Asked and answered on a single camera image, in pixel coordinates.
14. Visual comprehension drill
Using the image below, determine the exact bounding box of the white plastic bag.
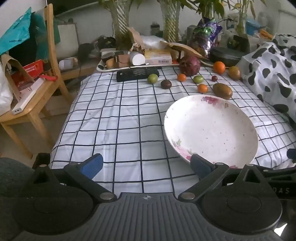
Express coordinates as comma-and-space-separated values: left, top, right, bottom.
141, 35, 167, 50

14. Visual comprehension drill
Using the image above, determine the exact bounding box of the braided plant trunk left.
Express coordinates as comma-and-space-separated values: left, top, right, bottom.
107, 0, 130, 48

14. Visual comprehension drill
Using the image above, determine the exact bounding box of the long white box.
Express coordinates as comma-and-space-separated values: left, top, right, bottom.
12, 77, 46, 115

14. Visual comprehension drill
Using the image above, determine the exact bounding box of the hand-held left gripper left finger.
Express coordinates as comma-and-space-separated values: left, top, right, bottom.
32, 153, 116, 202

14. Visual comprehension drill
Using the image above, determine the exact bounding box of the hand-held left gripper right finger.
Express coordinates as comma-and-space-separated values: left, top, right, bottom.
178, 153, 270, 201

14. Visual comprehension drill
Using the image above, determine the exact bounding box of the white round jar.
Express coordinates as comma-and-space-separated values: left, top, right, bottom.
129, 52, 146, 67

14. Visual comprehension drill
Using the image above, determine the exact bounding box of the wooden chair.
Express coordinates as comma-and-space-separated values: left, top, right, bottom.
0, 3, 75, 160

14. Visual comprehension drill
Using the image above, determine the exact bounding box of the braided plant trunk right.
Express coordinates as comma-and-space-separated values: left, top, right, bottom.
159, 0, 184, 44

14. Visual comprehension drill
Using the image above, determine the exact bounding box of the black flat device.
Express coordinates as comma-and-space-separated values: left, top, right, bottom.
116, 67, 159, 82

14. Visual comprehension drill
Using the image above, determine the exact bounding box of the white checked bed sheet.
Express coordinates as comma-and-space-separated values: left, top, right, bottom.
49, 64, 296, 193

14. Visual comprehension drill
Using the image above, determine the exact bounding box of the crumpled brown paper bag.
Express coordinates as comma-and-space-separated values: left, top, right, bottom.
126, 27, 146, 53

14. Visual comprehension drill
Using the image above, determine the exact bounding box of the white leaning board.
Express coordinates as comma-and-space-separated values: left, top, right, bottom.
56, 23, 79, 59

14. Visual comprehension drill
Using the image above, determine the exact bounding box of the grey zip case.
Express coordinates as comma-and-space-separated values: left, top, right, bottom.
209, 47, 248, 68

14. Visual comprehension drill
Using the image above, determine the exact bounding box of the yellow-green mango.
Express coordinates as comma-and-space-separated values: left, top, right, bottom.
228, 66, 241, 80

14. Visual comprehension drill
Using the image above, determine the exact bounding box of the red cardboard box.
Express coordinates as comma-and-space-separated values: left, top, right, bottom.
11, 60, 51, 91

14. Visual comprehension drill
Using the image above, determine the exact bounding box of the braided plant trunk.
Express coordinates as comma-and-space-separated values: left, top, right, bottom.
107, 0, 130, 48
159, 0, 184, 44

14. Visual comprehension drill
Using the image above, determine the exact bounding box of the white floral plate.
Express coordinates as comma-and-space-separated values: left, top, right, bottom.
164, 94, 259, 169

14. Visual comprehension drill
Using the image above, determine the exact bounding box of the white tray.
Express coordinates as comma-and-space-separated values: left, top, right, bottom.
97, 49, 181, 73

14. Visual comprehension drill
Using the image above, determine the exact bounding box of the yellow cardboard box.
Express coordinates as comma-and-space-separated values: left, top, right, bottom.
144, 49, 173, 65

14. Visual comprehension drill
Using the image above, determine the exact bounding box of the red dragon fruit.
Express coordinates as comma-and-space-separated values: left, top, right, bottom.
179, 56, 201, 77

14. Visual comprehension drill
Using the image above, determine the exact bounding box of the brown leather pouch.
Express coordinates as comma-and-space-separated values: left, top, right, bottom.
114, 54, 130, 69

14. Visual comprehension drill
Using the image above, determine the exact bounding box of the teal plastic bag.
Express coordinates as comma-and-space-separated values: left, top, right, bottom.
0, 7, 32, 56

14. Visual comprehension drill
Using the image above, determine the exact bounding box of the brown-green mango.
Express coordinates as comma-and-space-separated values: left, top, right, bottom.
213, 83, 233, 100

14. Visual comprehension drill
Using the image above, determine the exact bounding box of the white cylinder container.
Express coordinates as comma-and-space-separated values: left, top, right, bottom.
59, 58, 78, 70

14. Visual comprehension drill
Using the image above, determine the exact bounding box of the orange packet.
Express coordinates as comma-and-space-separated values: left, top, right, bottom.
259, 29, 275, 39

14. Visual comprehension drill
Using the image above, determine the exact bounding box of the purple foil bag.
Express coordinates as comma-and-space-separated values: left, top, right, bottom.
192, 18, 223, 55

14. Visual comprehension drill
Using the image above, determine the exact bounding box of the black fuzzy pouf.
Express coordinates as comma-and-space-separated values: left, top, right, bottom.
78, 43, 96, 59

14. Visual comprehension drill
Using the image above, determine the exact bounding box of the large orange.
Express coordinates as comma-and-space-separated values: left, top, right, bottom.
213, 61, 226, 75

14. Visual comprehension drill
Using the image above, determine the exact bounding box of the small glass bottle with plant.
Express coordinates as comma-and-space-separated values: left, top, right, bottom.
235, 10, 250, 36

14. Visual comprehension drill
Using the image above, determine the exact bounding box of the cow print blanket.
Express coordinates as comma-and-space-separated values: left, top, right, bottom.
235, 33, 296, 124

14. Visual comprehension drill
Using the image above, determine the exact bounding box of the dark green cloth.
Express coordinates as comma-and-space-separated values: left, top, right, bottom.
30, 11, 61, 61

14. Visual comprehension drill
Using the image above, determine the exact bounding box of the kraft paper envelope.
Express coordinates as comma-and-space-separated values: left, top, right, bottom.
160, 41, 207, 59

